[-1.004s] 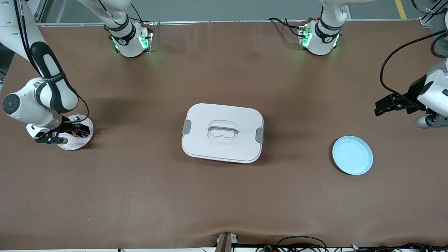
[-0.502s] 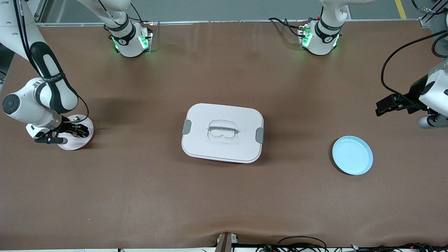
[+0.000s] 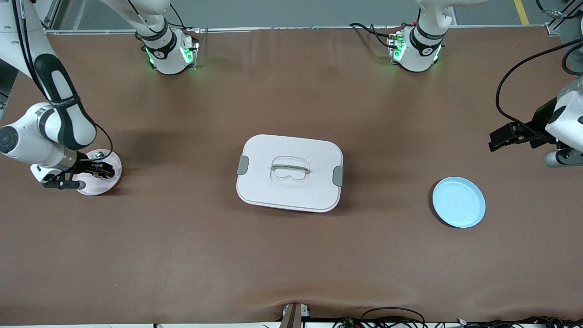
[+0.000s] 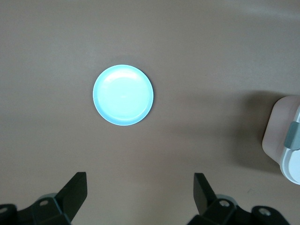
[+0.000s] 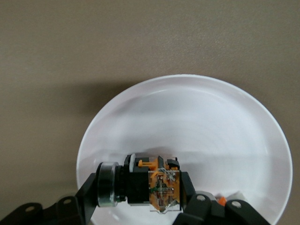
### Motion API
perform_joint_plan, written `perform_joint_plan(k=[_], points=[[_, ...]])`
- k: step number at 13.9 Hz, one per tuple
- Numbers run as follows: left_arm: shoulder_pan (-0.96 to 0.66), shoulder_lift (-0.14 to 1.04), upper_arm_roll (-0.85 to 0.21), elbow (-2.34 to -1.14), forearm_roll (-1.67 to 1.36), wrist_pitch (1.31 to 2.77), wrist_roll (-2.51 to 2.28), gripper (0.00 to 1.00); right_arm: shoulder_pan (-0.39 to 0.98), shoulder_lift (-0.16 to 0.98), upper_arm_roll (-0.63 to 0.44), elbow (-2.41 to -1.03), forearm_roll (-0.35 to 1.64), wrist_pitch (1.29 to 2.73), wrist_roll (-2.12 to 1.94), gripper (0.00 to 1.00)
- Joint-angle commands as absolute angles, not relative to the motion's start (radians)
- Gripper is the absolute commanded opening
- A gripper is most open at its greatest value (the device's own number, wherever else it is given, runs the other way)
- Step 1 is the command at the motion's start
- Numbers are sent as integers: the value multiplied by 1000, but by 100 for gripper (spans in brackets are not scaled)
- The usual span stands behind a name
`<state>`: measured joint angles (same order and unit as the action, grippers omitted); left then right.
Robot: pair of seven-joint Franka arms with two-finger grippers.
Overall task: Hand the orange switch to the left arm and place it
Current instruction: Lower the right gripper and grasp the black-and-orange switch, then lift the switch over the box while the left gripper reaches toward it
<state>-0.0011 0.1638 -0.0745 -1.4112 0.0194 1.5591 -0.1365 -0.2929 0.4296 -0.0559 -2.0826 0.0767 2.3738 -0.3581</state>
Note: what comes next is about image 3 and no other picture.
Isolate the white lidded plastic box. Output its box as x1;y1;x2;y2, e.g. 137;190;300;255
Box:
236;134;344;214

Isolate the pale pink round plate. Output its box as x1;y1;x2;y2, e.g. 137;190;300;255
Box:
75;149;123;196

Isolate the light blue round plate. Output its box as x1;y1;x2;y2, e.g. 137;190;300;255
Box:
432;176;486;229

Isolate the brown table mat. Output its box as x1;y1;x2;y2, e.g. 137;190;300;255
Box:
0;26;583;325

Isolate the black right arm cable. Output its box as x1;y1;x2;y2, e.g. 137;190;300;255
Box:
11;0;114;163

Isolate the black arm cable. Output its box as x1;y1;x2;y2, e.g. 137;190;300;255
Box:
496;39;583;142
11;0;114;163

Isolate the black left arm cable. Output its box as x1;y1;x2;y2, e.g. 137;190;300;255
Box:
496;39;583;142

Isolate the aluminium frame profile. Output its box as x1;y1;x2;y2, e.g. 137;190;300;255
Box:
544;0;583;37
42;0;62;32

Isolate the black right base cable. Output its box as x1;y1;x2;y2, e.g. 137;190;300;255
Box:
153;2;201;46

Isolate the black base cable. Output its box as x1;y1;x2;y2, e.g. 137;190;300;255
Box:
153;2;201;46
350;22;404;48

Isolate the long black cable bundle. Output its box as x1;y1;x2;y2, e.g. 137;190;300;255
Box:
455;315;583;328

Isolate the black left base cable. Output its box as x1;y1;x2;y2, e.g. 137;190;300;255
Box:
350;22;404;48

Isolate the looped black cable bundle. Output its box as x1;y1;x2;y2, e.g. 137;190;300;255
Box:
335;307;429;328

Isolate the silver table edge rail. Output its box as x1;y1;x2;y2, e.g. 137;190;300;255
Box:
46;25;554;35

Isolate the brown camera mount bracket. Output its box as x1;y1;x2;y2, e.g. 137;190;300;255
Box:
279;302;311;328

